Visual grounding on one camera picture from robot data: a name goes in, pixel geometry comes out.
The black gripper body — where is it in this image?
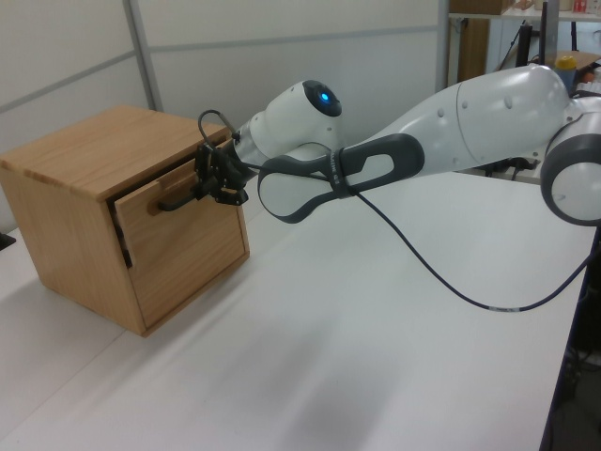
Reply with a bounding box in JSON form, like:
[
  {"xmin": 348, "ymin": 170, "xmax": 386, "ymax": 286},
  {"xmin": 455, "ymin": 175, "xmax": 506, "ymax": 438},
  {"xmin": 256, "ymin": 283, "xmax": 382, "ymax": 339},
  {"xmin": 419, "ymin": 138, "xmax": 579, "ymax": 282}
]
[{"xmin": 215, "ymin": 143, "xmax": 259, "ymax": 190}]

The black metal drawer handle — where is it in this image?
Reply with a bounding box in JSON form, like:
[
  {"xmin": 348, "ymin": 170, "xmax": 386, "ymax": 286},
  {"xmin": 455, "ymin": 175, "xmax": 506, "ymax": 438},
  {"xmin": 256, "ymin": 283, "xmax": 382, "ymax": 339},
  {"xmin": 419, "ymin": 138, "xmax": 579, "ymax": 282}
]
[{"xmin": 156, "ymin": 185, "xmax": 210, "ymax": 213}]

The wooden drawer with handle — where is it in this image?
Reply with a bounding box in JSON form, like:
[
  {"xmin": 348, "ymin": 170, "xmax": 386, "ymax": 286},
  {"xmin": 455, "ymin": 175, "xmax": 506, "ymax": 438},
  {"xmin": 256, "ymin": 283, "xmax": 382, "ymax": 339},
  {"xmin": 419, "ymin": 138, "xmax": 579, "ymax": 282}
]
[{"xmin": 108, "ymin": 140, "xmax": 249, "ymax": 270}]

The wooden two-drawer cabinet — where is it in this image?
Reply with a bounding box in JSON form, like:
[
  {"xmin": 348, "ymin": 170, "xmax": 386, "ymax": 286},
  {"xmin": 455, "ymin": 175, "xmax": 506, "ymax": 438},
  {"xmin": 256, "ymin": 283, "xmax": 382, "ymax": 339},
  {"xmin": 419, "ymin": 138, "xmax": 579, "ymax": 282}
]
[{"xmin": 0, "ymin": 103, "xmax": 251, "ymax": 337}]

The brown cardboard panel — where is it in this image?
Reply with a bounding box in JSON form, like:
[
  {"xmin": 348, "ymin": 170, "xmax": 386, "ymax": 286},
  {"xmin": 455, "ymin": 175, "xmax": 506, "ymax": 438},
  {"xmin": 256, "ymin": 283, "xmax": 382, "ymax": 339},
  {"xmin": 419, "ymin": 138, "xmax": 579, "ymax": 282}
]
[{"xmin": 457, "ymin": 18, "xmax": 490, "ymax": 84}]

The blue bottle with yellow cap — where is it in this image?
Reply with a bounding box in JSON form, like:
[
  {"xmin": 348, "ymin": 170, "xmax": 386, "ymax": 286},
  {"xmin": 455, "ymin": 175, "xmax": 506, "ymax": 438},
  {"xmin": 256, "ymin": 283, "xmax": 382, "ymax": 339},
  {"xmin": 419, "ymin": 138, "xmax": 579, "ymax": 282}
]
[{"xmin": 555, "ymin": 54, "xmax": 578, "ymax": 94}]

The black cable strap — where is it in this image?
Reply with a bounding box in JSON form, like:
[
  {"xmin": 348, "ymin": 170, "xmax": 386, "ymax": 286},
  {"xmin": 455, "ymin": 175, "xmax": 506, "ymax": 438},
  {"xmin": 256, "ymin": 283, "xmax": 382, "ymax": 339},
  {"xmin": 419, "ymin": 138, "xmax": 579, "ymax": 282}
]
[{"xmin": 327, "ymin": 148, "xmax": 356, "ymax": 199}]

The grey metal partition post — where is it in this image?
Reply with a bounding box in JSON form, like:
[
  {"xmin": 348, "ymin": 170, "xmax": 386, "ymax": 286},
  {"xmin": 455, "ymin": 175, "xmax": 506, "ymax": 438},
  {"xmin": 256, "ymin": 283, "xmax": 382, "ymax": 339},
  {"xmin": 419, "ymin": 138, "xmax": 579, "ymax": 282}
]
[
  {"xmin": 435, "ymin": 0, "xmax": 453, "ymax": 93},
  {"xmin": 123, "ymin": 0, "xmax": 164, "ymax": 113}
]

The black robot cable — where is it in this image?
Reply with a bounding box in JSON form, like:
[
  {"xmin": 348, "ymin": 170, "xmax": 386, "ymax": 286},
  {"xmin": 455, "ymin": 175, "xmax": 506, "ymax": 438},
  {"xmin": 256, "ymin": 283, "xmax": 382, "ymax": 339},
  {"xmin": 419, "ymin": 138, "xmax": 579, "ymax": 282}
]
[{"xmin": 196, "ymin": 109, "xmax": 601, "ymax": 314}]

